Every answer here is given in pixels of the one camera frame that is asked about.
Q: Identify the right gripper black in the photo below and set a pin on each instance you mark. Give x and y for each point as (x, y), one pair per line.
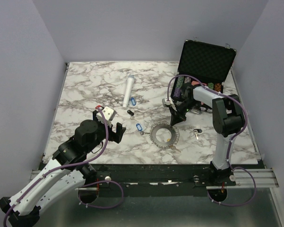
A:
(177, 117)

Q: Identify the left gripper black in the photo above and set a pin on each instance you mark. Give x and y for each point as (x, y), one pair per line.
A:
(112, 135)

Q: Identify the metal keyring disc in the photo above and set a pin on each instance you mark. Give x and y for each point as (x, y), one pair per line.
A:
(161, 131)

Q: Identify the black white tag key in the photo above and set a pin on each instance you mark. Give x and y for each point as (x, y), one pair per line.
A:
(197, 132)

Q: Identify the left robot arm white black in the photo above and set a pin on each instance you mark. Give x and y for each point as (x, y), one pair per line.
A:
(68, 169)

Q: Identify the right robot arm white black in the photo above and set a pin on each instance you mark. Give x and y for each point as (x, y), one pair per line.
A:
(228, 116)

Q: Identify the blue tag key front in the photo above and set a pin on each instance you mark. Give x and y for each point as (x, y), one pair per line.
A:
(140, 129)

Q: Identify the black glossy tag key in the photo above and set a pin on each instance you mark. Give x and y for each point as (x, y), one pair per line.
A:
(131, 114)

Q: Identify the blue tag key by microphone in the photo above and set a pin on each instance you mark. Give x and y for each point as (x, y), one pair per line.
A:
(133, 102)

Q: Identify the purple green chip stack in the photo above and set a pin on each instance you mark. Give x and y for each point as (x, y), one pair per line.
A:
(177, 90)

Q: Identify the red playing cards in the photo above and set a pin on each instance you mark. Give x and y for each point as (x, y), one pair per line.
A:
(194, 83)

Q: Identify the purple grey chip stack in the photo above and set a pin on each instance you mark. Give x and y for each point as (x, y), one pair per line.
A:
(187, 82)

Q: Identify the white microphone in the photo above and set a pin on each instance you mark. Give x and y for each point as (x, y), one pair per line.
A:
(129, 85)

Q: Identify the orange black chip stack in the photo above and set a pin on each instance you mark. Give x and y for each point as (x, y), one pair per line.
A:
(218, 87)

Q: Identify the black poker chip case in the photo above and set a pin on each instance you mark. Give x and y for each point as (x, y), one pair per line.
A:
(204, 63)

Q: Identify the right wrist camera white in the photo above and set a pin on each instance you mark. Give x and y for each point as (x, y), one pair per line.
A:
(166, 102)

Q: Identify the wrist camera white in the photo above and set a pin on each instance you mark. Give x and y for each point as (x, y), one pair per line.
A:
(166, 102)
(109, 113)

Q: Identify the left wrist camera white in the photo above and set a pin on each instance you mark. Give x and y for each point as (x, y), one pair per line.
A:
(109, 113)

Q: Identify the black mounting rail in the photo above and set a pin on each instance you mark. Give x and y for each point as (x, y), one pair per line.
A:
(152, 181)

